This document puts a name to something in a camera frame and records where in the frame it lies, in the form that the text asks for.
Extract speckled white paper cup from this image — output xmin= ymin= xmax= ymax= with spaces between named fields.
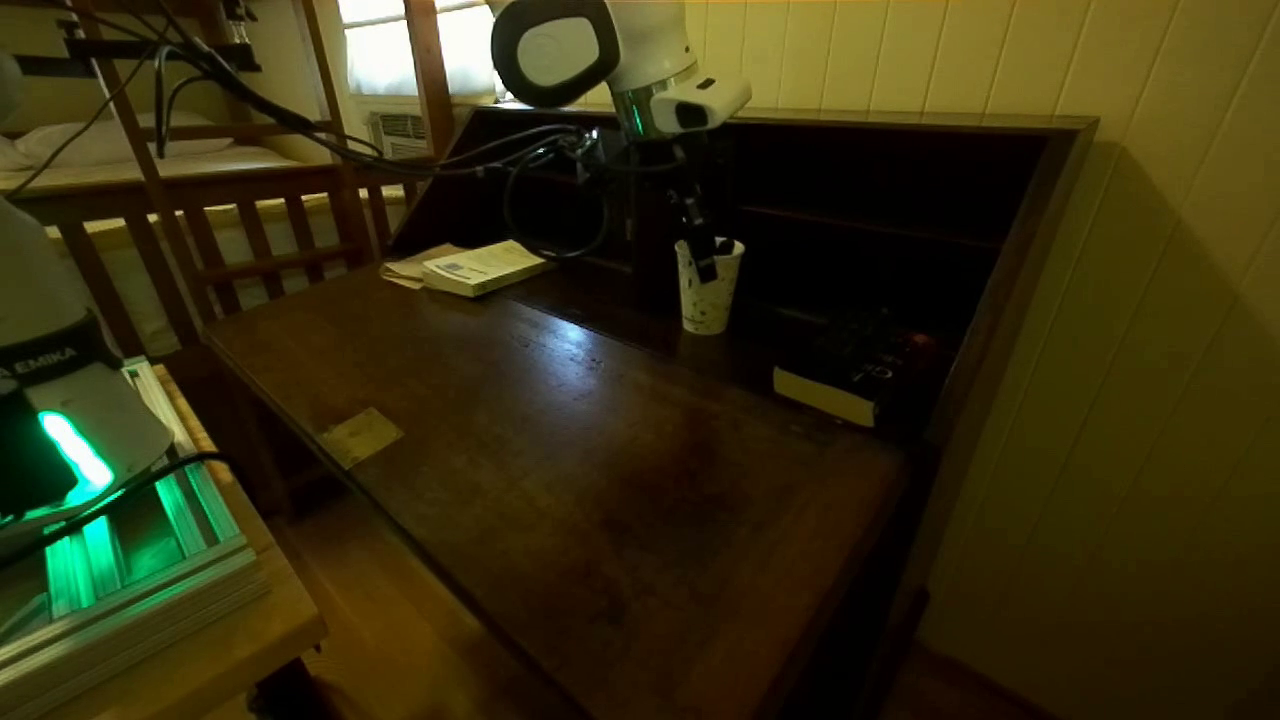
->
xmin=674 ymin=233 xmax=749 ymax=340

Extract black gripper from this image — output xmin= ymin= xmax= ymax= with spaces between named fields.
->
xmin=620 ymin=133 xmax=720 ymax=288

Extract light wooden side table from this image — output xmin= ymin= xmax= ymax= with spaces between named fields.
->
xmin=0 ymin=357 xmax=331 ymax=720

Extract black cable bundle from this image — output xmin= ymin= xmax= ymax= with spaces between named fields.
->
xmin=115 ymin=0 xmax=636 ymax=264

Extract white paperback book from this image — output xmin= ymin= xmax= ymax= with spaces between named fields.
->
xmin=420 ymin=235 xmax=551 ymax=299

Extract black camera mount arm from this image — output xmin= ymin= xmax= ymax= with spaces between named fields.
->
xmin=13 ymin=38 xmax=264 ymax=82

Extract green lit device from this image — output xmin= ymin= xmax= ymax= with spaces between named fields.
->
xmin=0 ymin=357 xmax=269 ymax=685

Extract white bedding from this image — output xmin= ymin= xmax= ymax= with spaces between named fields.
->
xmin=0 ymin=115 xmax=316 ymax=193

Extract brown wooden bed frame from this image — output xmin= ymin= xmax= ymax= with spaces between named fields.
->
xmin=13 ymin=0 xmax=456 ymax=366

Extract dark wooden secretary desk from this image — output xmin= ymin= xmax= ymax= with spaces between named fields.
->
xmin=197 ymin=106 xmax=1105 ymax=720

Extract thin black cable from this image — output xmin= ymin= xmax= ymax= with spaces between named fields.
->
xmin=0 ymin=448 xmax=233 ymax=565

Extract small paper note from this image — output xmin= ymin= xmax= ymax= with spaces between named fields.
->
xmin=316 ymin=406 xmax=409 ymax=474

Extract white window air conditioner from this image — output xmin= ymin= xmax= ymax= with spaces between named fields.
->
xmin=363 ymin=107 xmax=432 ymax=160

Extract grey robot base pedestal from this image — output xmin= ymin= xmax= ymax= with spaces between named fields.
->
xmin=0 ymin=195 xmax=128 ymax=530

